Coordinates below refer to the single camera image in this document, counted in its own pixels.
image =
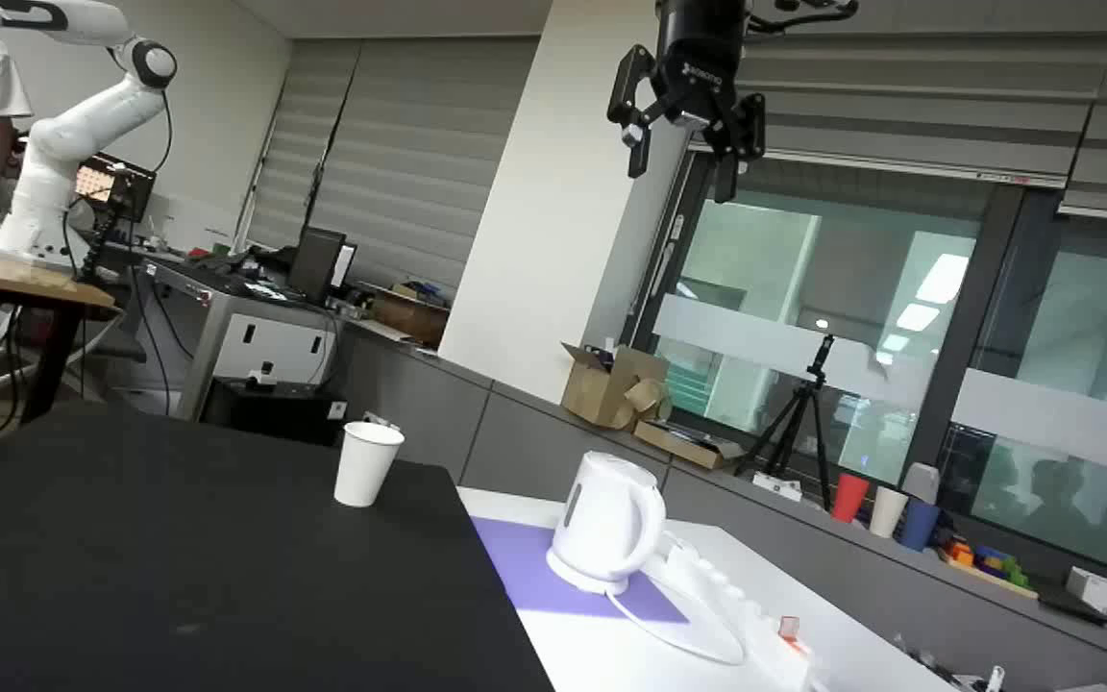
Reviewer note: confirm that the white electric kettle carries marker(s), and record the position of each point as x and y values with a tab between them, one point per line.
606	519

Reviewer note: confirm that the black camera tripod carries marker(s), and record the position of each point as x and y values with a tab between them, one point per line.
802	424

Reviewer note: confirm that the purple paper mat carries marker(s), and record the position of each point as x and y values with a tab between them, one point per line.
519	572

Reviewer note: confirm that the white paper cup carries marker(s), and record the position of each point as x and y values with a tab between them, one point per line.
364	462

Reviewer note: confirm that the wooden desk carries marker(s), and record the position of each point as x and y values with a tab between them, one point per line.
18	276

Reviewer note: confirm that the red plastic cup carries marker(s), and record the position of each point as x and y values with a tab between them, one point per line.
850	499

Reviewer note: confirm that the brown cardboard box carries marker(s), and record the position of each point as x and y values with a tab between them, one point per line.
404	318

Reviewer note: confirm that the black computer monitor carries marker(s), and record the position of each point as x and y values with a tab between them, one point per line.
315	262

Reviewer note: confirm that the white power strip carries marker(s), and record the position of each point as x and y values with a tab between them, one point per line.
760	636

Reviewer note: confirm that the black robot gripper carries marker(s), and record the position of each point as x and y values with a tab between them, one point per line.
702	53

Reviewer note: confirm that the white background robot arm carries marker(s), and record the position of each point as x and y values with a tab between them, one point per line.
74	127

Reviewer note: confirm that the grey metal cabinet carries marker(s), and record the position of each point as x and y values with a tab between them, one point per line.
240	337

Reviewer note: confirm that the open cardboard box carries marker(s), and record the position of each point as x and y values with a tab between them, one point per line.
611	386

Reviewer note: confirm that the grey office partition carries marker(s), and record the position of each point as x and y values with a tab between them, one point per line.
451	409

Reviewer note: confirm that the blue plastic cup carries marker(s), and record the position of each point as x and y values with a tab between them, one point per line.
916	526

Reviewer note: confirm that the white plastic cup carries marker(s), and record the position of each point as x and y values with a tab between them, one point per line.
885	513

